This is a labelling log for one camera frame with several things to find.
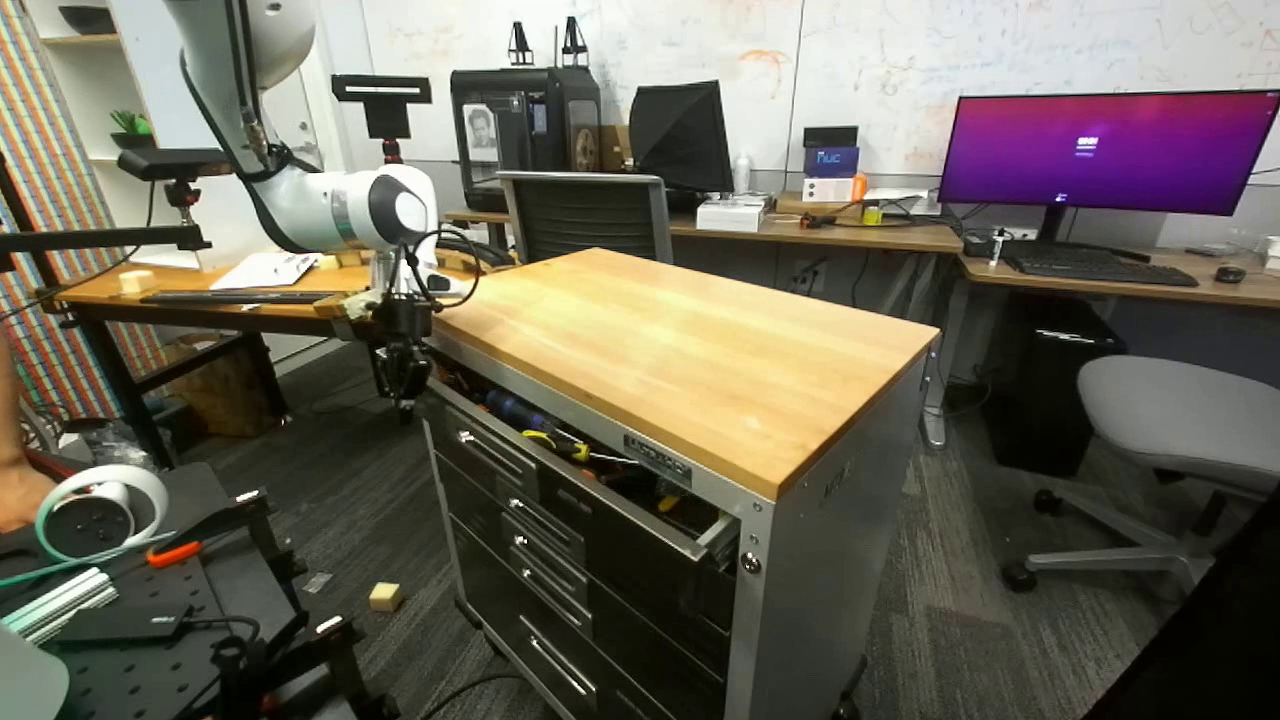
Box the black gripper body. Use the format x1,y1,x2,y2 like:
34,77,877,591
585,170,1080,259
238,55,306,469
362,293,438,402

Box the grey metal tool drawer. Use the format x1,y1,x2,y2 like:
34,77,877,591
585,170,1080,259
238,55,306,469
419,376,743,576

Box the white paper sheet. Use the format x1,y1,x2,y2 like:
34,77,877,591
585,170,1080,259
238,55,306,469
209,250,322,295

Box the black mesh office chair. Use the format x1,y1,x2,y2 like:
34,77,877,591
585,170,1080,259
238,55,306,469
493,170,678,270

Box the wooden work table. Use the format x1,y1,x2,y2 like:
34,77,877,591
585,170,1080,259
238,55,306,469
34,250,462,464

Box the black box-shaped machine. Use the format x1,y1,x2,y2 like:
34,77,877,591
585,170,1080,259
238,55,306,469
448,64,604,218

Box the white tape roll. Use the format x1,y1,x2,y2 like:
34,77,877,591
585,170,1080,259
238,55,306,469
33,462,173,565

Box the grey tool cabinet wooden top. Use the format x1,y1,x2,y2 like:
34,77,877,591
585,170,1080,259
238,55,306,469
419,245,942,720

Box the small green plant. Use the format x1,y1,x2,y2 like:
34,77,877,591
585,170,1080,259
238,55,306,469
108,108,158,151

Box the black angled screen hood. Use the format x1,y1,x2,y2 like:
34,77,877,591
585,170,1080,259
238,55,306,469
627,77,736,203

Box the white cardboard box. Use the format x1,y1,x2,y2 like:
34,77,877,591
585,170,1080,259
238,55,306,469
690,192,772,238

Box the white aluminium profile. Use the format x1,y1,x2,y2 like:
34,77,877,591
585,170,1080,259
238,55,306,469
0,565,118,647

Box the blue white product box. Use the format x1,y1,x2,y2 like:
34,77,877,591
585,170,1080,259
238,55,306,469
801,125,865,183

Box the long wooden office desk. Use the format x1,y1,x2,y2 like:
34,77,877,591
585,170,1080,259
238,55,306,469
665,195,1280,453

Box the black bin under desk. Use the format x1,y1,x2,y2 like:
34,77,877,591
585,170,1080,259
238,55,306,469
984,295,1123,477

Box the black keyboard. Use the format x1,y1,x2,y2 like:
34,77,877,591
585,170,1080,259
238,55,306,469
1001,245,1204,293

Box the monitor with purple screen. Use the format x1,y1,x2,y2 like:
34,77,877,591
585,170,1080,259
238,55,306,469
936,90,1280,265

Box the grey upholstered office chair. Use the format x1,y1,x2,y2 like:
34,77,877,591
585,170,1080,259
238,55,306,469
1001,353,1280,596

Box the black bar camera on stand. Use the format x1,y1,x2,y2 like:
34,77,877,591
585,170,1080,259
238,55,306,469
327,73,435,144

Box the small orange handled tool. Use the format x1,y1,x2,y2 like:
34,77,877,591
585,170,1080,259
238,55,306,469
140,538,209,576

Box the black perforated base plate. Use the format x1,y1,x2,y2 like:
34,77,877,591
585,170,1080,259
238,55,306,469
34,558,302,720

